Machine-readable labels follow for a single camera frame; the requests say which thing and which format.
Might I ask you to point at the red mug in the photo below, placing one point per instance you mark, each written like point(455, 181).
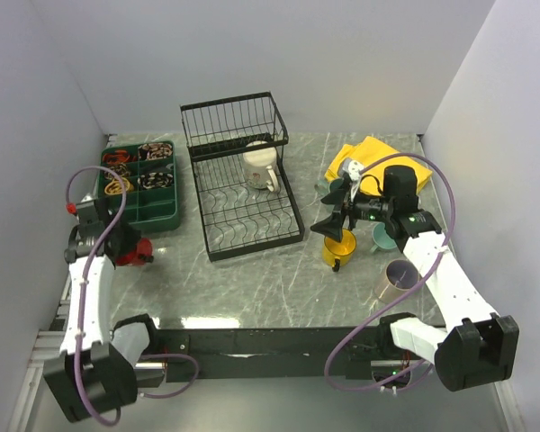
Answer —
point(142, 254)

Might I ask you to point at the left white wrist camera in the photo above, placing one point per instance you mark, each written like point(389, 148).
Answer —
point(76, 208)

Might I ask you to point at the green compartment tray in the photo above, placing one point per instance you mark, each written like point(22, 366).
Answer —
point(150, 211)

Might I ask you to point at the black yellow rolled band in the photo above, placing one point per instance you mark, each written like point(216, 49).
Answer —
point(121, 170)

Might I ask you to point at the small teal cup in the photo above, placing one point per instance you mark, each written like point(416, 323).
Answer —
point(381, 240)

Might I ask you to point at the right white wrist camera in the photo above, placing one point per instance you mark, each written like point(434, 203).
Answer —
point(355, 171)

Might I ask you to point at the pink mug lilac inside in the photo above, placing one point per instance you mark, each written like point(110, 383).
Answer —
point(398, 277)

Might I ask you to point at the blue-green speckled ceramic mug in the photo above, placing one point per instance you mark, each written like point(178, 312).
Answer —
point(322, 187)

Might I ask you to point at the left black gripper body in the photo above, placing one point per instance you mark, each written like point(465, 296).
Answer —
point(126, 236)

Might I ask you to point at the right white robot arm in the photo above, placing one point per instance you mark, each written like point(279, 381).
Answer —
point(476, 346)

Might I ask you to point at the white floral mug green inside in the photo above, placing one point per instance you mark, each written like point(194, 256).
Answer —
point(260, 167)

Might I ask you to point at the yellow mug black handle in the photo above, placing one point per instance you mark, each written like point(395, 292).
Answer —
point(338, 254)

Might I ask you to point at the black beige rolled band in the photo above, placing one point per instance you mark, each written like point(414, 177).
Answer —
point(155, 180)

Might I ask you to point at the brown white rolled band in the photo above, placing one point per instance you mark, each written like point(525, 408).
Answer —
point(155, 150)

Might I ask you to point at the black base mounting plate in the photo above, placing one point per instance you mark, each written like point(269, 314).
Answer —
point(241, 353)

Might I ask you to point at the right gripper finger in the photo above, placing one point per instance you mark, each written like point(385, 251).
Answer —
point(331, 227)
point(339, 192)

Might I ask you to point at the black wire dish rack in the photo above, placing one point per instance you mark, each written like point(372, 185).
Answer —
point(238, 219)

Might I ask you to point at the folded yellow cloth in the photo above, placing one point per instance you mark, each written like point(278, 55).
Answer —
point(368, 151)

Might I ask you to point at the orange black rolled band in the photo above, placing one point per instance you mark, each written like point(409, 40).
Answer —
point(117, 157)

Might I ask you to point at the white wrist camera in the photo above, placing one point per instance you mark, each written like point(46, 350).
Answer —
point(76, 208)
point(355, 171)

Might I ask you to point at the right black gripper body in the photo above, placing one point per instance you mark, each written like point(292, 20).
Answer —
point(366, 208)

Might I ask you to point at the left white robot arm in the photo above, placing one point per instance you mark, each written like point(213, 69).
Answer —
point(95, 367)

